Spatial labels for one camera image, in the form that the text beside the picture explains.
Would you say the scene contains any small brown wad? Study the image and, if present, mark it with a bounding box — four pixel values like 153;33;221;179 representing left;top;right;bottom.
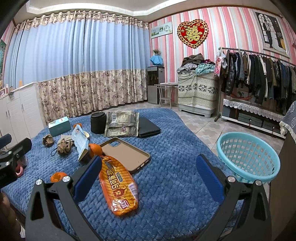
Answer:
42;134;54;148

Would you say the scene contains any orange peel piece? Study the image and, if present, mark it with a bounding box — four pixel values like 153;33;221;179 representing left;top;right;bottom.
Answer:
50;172;67;183
88;144;103;158

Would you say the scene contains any light blue paper leaflet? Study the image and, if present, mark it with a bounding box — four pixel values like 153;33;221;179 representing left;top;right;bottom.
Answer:
71;125;89;162

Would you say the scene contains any orange snack wrapper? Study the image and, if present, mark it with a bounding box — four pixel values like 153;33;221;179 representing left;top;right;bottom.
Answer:
99;156;138;216

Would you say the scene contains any green grey foil packaging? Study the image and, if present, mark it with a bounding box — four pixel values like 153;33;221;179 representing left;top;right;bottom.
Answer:
104;110;139;138

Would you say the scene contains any pink round object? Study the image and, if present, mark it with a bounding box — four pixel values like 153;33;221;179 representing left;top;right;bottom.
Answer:
16;156;28;178

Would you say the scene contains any dark wooden side table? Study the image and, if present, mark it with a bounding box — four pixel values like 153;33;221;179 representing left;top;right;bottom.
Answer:
270;133;295;240

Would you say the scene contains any white cabinet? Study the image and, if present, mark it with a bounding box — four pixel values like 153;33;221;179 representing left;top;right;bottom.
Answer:
1;82;46;149

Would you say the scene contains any teal tissue box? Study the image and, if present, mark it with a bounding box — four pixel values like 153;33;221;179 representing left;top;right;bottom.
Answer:
48;116;71;137

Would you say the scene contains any light blue plastic basket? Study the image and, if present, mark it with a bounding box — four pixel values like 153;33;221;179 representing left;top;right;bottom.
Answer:
217;132;280;183

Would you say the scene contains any black cylindrical canister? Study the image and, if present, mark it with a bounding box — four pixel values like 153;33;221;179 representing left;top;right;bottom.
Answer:
90;111;107;134

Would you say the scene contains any grey floral fringed cloth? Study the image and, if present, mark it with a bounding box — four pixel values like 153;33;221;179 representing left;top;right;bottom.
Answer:
280;101;296;143

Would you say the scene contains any blue quilted blanket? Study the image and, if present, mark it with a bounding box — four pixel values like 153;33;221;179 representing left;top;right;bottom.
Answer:
1;108;232;240

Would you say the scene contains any low shelf with lace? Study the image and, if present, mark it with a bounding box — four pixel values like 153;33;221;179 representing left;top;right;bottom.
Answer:
221;98;285;138

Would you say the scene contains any beige phone case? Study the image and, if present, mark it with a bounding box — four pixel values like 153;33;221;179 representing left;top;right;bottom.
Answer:
100;138;151;174

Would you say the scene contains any blue and floral curtain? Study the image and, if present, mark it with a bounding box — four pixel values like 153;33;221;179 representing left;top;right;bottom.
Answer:
4;11;150;122

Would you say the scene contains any black laptop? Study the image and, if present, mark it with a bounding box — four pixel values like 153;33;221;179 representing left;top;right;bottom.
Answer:
138;117;161;138

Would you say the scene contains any patterned cloth covered cabinet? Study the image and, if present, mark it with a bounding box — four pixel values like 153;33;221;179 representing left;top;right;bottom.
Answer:
178;71;219;118

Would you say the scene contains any clothes rack with garments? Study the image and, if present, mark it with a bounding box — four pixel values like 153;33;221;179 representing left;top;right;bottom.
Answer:
214;47;295;122

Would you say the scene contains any small white table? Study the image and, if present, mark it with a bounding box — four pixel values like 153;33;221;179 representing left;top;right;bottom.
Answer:
155;82;178;108

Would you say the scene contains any black water dispenser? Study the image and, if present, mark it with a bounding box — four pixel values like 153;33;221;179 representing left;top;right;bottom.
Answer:
147;66;165;104

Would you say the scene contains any pile of clothes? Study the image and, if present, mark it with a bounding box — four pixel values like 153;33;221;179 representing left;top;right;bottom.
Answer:
177;53;215;75

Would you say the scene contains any blue cloth covered bottle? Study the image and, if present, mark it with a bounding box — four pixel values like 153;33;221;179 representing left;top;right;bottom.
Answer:
150;55;164;66

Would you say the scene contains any framed dark poster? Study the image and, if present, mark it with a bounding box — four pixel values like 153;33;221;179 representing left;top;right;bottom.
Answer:
253;10;289;57

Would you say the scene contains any red gold heart decoration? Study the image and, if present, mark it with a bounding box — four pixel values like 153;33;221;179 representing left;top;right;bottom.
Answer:
177;19;209;49

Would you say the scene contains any landscape picture on wall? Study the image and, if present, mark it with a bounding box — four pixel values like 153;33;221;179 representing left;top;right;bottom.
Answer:
151;22;173;39

